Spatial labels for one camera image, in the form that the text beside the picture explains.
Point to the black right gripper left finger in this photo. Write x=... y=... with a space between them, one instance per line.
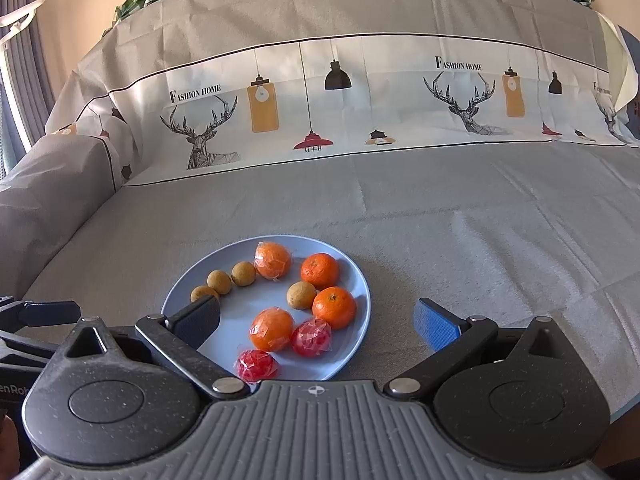
x=174 y=341

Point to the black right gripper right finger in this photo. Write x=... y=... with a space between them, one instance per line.
x=455 y=342

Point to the plastic-wrapped orange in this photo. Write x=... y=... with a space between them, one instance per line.
x=272 y=260
x=271 y=330

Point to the light blue plate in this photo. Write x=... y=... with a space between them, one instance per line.
x=239 y=308

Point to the brown longan far left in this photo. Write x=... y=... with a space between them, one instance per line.
x=202 y=291

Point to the brown longan left middle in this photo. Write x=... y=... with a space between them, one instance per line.
x=219 y=281

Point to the red wrapped fruit front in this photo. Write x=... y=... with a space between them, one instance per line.
x=254 y=366

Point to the red wrapped fruit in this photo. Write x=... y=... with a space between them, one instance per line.
x=254 y=366
x=312 y=338

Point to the unwrapped orange near front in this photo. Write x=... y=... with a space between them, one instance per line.
x=336 y=306

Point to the unwrapped orange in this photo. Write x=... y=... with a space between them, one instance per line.
x=336 y=306
x=320 y=270

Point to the brown longan beside oranges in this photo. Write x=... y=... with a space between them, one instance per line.
x=300 y=295

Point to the red wrapped fruit right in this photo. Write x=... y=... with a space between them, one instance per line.
x=312 y=338

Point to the unwrapped orange at back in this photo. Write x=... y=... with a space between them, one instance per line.
x=320 y=270

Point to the grey printed sofa cover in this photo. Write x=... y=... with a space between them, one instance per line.
x=484 y=153

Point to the grey curtain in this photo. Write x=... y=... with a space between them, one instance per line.
x=11 y=148

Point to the white stand frame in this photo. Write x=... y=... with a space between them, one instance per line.
x=19 y=75

